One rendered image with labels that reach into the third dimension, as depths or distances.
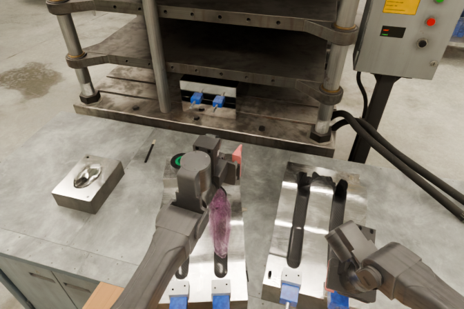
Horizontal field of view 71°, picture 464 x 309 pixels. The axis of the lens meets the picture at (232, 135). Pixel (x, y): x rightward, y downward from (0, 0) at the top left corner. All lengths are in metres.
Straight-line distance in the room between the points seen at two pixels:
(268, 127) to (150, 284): 1.09
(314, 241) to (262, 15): 0.82
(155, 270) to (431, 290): 0.42
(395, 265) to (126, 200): 0.90
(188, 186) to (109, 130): 1.01
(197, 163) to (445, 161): 2.51
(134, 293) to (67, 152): 1.04
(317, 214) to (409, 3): 0.80
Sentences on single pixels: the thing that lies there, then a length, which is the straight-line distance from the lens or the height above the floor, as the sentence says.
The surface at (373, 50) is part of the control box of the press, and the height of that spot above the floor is 1.17.
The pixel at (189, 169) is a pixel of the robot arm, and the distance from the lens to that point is 0.59.
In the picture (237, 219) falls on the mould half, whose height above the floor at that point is 0.90.
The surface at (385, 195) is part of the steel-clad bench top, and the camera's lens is 1.32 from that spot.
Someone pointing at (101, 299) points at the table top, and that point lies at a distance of 1.07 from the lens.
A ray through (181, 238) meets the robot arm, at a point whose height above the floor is 1.23.
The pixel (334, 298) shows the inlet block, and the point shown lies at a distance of 0.87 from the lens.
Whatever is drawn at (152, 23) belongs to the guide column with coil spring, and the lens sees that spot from 1.43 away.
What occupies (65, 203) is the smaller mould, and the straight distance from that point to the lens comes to 1.28.
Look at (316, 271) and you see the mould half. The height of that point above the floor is 0.89.
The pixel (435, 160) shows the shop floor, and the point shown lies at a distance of 2.92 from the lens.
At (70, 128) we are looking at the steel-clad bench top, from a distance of 1.65.
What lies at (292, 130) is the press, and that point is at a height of 0.79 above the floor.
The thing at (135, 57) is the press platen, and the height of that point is 1.04.
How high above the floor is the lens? 1.72
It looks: 39 degrees down
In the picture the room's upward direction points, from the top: straight up
